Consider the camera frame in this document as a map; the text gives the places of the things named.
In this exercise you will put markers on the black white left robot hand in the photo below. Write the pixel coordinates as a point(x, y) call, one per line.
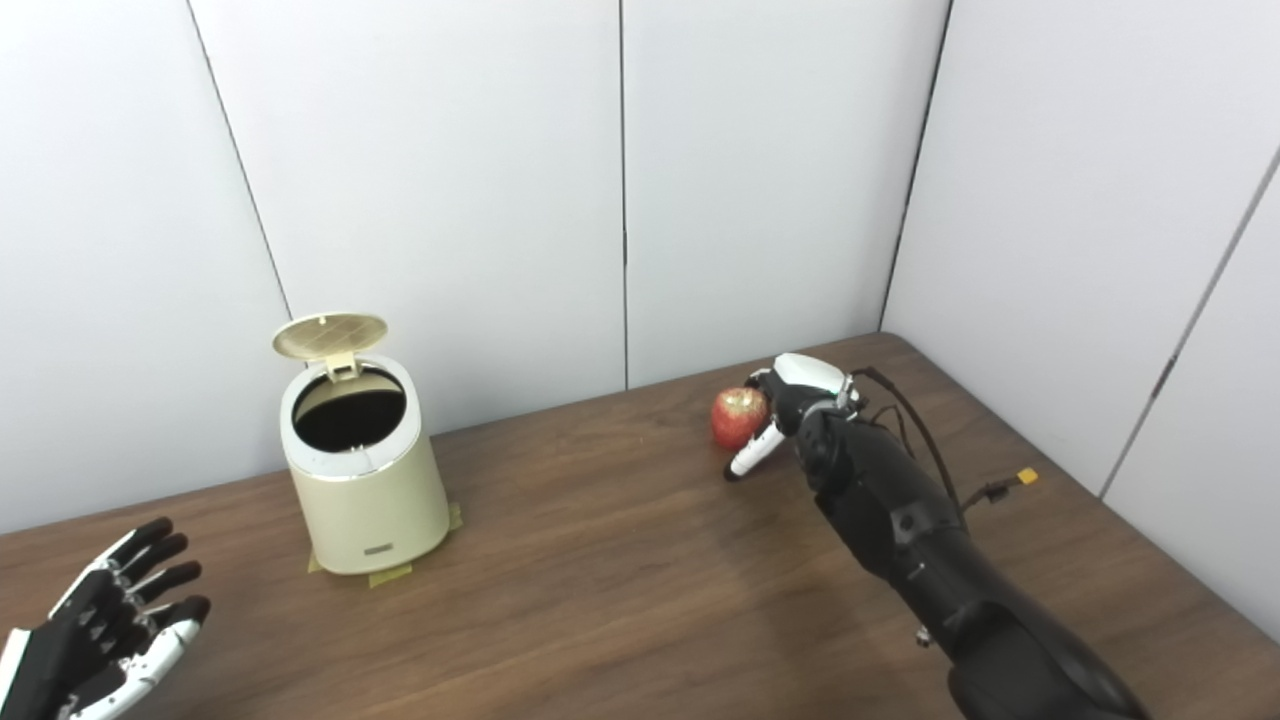
point(70, 660)

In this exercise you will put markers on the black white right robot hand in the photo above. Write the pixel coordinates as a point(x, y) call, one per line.
point(810, 378)

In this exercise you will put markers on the red apple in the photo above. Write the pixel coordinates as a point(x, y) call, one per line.
point(735, 418)

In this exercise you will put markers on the cream-colored bin body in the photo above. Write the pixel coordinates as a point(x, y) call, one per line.
point(370, 510)

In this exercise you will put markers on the cream-colored round bin lid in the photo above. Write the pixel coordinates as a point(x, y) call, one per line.
point(330, 335)

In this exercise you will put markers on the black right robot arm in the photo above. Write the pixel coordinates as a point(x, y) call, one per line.
point(900, 520)

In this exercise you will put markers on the yellowish tape piece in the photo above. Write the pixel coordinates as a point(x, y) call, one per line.
point(455, 518)
point(390, 576)

